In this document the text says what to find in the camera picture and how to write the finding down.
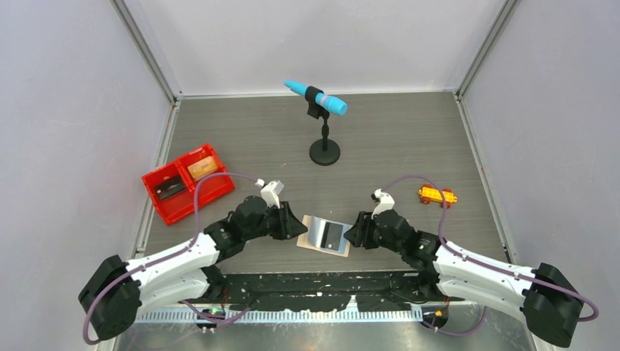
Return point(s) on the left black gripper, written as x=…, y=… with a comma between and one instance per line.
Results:
x=289, y=226

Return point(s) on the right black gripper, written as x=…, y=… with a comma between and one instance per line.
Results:
x=360, y=231

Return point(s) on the beige card holder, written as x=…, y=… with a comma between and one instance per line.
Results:
x=311, y=239

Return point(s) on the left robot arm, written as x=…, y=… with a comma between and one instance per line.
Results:
x=119, y=291

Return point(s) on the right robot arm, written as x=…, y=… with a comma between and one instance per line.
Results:
x=542, y=298

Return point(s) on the tan card case in bin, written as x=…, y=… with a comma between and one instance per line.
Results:
x=202, y=168

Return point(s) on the black card case in bin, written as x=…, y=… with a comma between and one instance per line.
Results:
x=169, y=188

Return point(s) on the yellow toy brick car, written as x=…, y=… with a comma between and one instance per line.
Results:
x=429, y=194

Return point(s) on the black microphone stand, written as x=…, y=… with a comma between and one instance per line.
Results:
x=324, y=151

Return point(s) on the red two-compartment bin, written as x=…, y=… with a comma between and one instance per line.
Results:
x=207, y=189

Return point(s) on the blue toy microphone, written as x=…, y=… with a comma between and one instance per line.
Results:
x=320, y=104

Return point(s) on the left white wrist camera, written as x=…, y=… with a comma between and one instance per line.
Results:
x=269, y=192

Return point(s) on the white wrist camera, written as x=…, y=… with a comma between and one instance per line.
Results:
x=384, y=202
x=269, y=192

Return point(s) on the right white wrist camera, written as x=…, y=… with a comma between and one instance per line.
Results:
x=384, y=202

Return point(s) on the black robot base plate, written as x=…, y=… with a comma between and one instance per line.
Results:
x=378, y=291

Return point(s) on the ribbed metal front rail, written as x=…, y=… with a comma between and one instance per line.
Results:
x=349, y=314

